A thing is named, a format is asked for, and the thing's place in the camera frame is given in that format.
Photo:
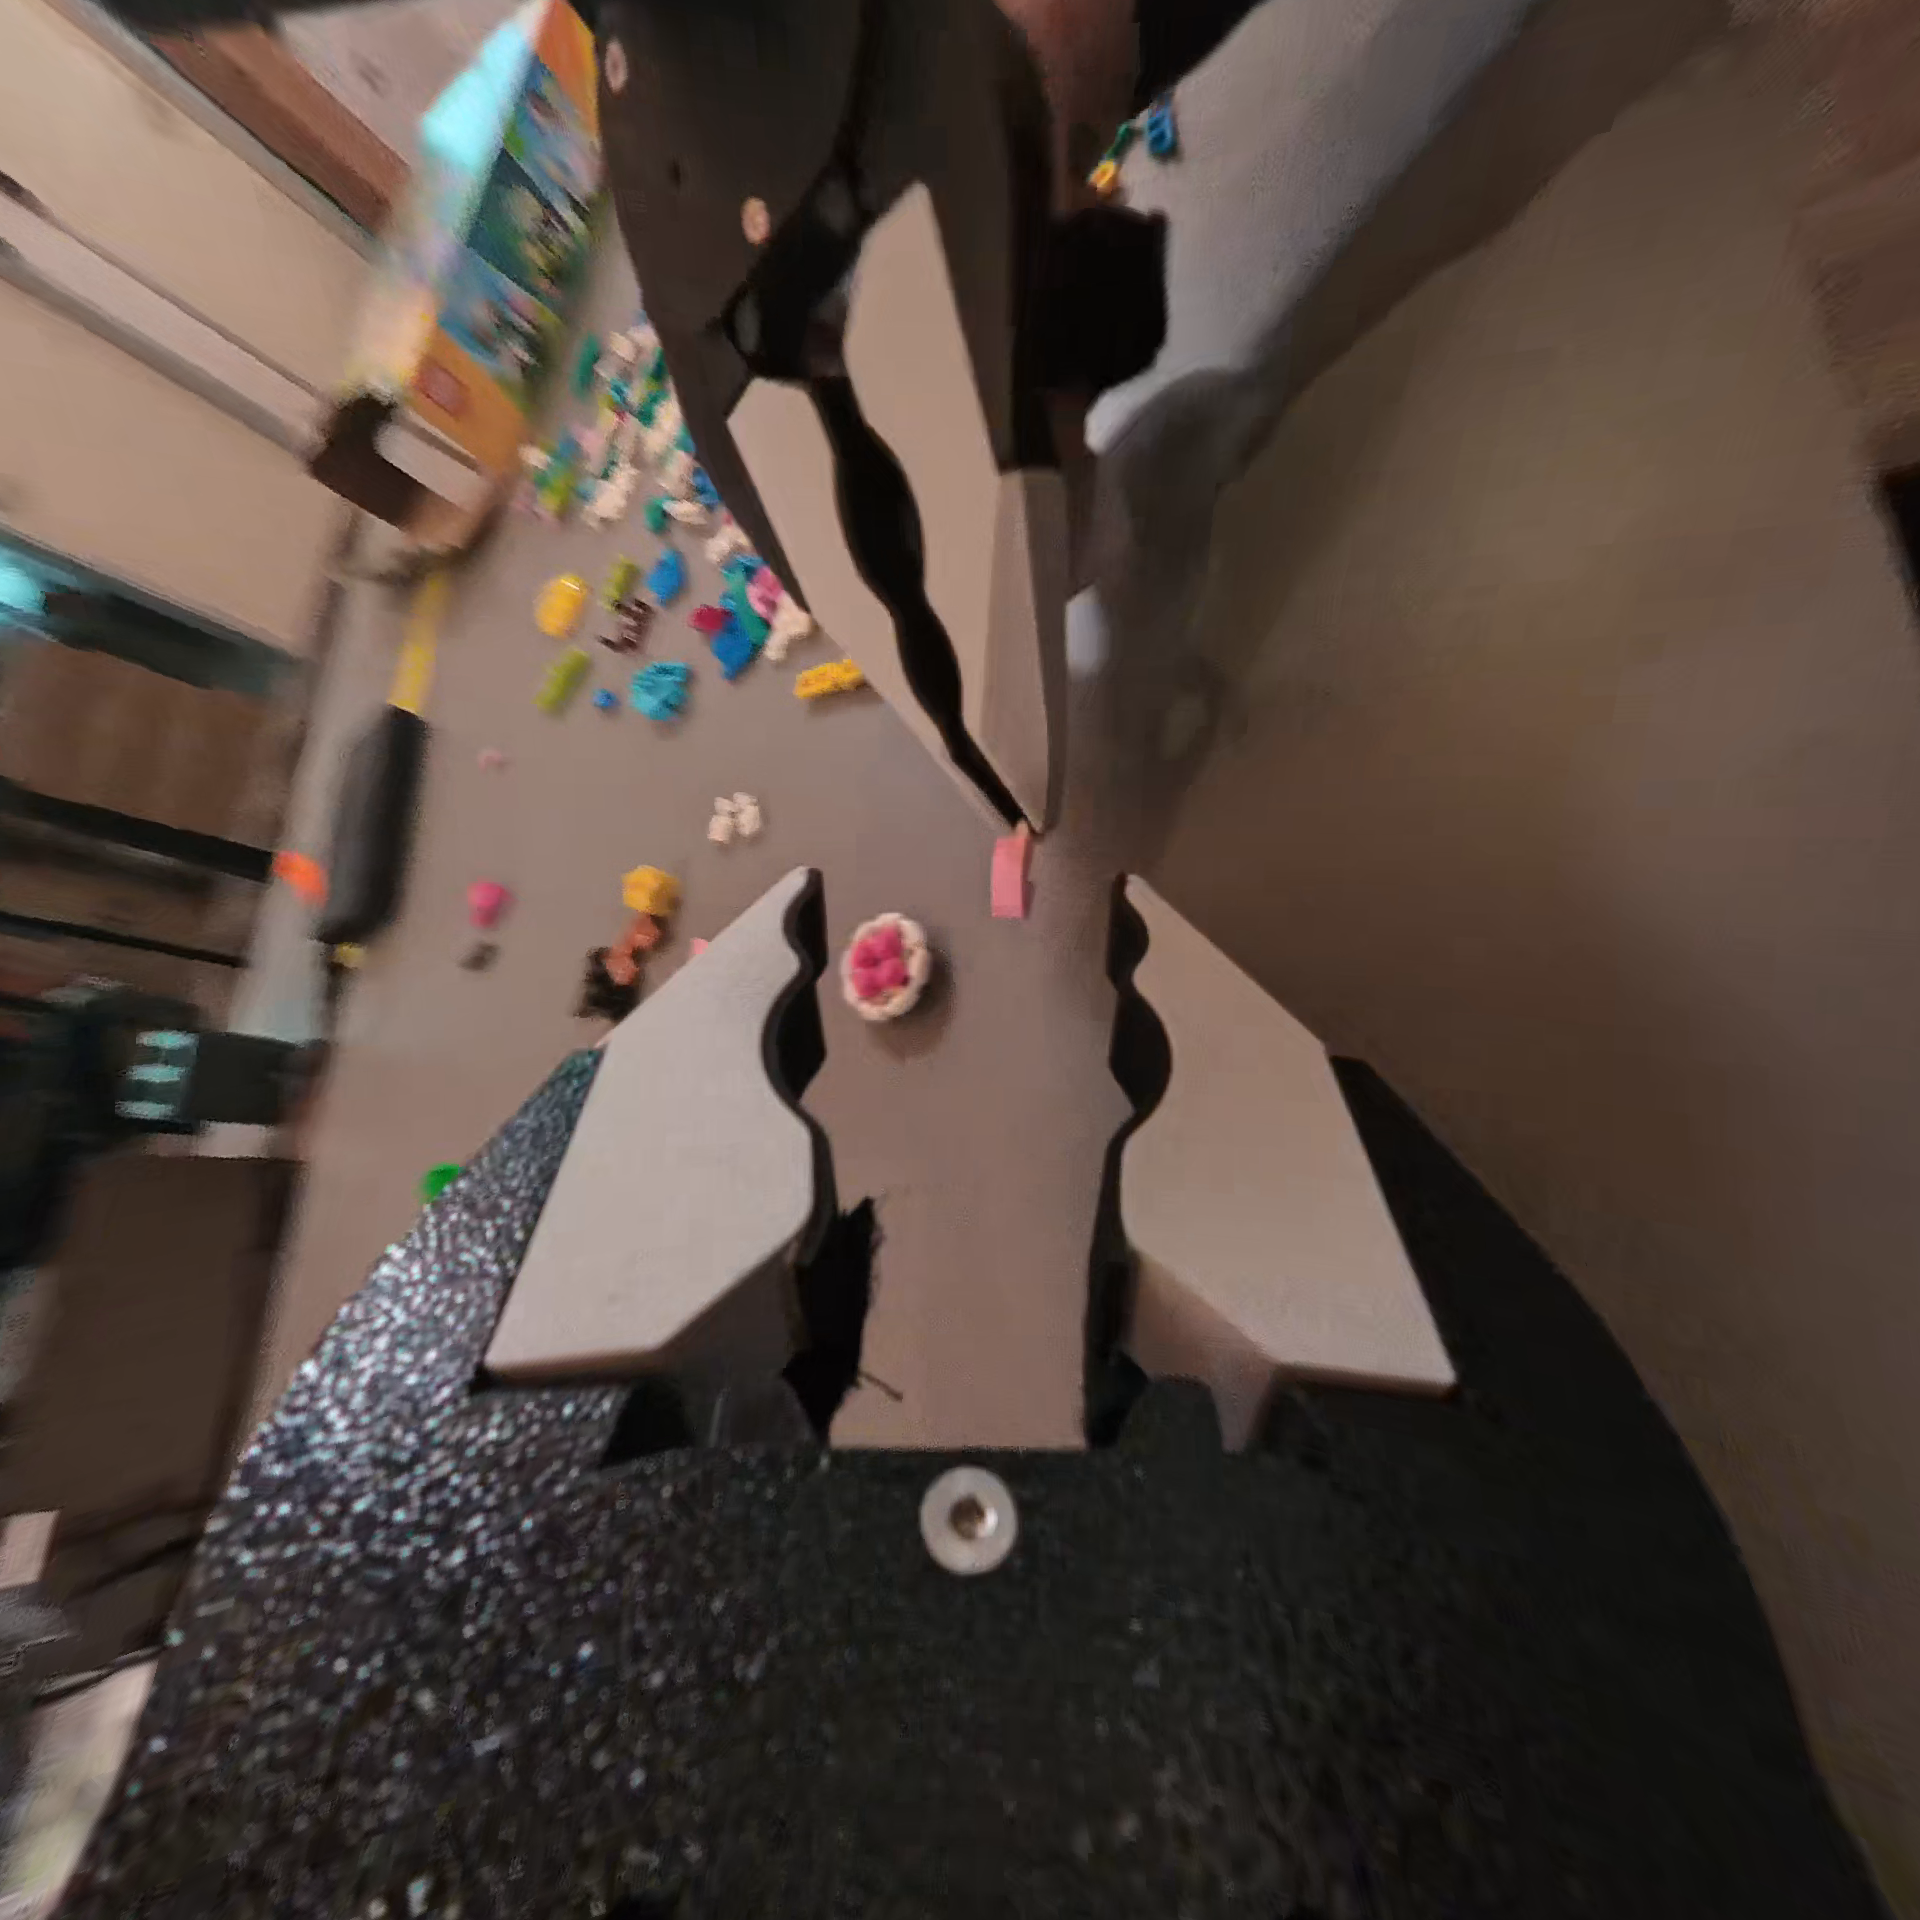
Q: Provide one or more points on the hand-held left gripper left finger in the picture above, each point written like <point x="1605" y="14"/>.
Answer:
<point x="661" y="1185"/>

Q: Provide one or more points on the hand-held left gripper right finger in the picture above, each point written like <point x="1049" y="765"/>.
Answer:
<point x="1276" y="1200"/>

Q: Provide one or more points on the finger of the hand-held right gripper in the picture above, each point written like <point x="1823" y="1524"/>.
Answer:
<point x="961" y="451"/>
<point x="810" y="493"/>

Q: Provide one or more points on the white angled toy brick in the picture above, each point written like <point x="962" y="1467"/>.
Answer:
<point x="734" y="819"/>

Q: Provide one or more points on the pink sloped toy brick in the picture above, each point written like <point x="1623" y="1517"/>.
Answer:
<point x="1014" y="873"/>

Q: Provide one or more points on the grey desk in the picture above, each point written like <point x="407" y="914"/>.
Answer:
<point x="1500" y="750"/>

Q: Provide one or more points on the dark brown wedge toy brick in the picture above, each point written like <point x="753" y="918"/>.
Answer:
<point x="604" y="987"/>

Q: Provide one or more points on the group of green toy bricks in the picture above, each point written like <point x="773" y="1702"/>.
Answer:
<point x="442" y="1181"/>

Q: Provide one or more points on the colourful cardboard box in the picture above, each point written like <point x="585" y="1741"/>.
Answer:
<point x="510" y="224"/>

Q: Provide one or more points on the dark brown clip toy brick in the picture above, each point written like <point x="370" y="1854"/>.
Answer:
<point x="626" y="626"/>

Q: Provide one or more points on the cyan arch toy brick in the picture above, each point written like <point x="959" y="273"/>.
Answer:
<point x="661" y="691"/>

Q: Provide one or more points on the yellow round toy plate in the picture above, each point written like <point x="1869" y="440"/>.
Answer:
<point x="562" y="603"/>

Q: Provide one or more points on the yellow round toy brick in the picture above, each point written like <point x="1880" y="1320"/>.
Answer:
<point x="652" y="890"/>

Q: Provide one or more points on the lime green toy brick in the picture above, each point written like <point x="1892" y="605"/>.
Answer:
<point x="562" y="678"/>

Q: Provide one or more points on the white round pie toy brick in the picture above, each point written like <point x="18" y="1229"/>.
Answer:
<point x="888" y="964"/>

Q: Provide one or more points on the small pink toy brick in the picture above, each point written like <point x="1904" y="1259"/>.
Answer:
<point x="487" y="906"/>

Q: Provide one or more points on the yellow tape strip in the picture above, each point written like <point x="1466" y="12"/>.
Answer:
<point x="416" y="645"/>

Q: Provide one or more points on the black rectangular block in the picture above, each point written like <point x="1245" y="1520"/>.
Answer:
<point x="374" y="825"/>

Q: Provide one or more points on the orange tape tab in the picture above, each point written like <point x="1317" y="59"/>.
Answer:
<point x="300" y="877"/>

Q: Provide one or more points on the black charger with slots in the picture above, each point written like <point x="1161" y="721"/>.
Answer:
<point x="182" y="1073"/>

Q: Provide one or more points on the white door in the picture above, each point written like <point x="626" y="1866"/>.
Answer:
<point x="150" y="195"/>
<point x="150" y="480"/>

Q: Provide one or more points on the wooden post with red signs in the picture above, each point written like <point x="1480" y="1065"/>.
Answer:
<point x="284" y="118"/>

